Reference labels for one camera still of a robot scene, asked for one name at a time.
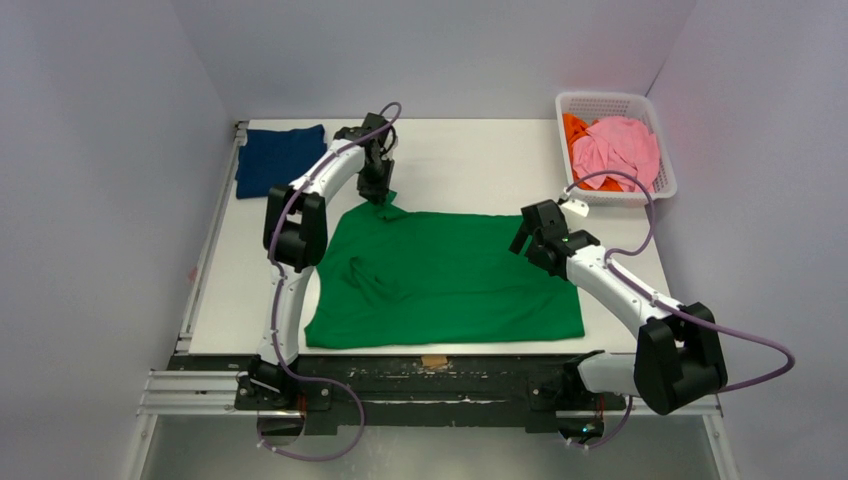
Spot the green t shirt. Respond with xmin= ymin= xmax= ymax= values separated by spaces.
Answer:
xmin=304 ymin=202 xmax=585 ymax=349

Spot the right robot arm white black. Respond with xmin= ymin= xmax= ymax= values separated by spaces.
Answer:
xmin=509 ymin=200 xmax=728 ymax=415

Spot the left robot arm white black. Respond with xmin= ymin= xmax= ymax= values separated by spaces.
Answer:
xmin=238 ymin=112 xmax=396 ymax=409

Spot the folded navy blue t shirt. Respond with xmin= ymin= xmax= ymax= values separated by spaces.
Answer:
xmin=235 ymin=124 xmax=327 ymax=200

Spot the orange t shirt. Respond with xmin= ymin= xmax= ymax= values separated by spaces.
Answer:
xmin=562 ymin=113 xmax=622 ymax=192

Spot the pink t shirt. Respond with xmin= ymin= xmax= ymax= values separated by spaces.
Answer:
xmin=573 ymin=116 xmax=661 ymax=192

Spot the white plastic basket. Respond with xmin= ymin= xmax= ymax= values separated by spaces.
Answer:
xmin=554 ymin=91 xmax=677 ymax=200

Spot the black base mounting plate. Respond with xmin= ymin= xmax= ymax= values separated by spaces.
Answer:
xmin=167 ymin=354 xmax=626 ymax=438

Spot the brown tape piece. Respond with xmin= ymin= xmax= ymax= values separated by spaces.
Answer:
xmin=421 ymin=355 xmax=450 ymax=370

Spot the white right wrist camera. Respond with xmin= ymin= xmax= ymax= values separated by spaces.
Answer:
xmin=557 ymin=197 xmax=590 ymax=218

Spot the right aluminium rail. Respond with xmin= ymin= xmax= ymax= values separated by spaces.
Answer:
xmin=668 ymin=394 xmax=722 ymax=417

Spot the table side aluminium rail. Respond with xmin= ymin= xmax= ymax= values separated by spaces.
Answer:
xmin=173 ymin=120 xmax=249 ymax=355

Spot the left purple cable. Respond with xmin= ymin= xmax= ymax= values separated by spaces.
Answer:
xmin=254 ymin=101 xmax=403 ymax=463

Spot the left aluminium rail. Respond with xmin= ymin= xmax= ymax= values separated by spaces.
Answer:
xmin=136 ymin=370 xmax=237 ymax=416

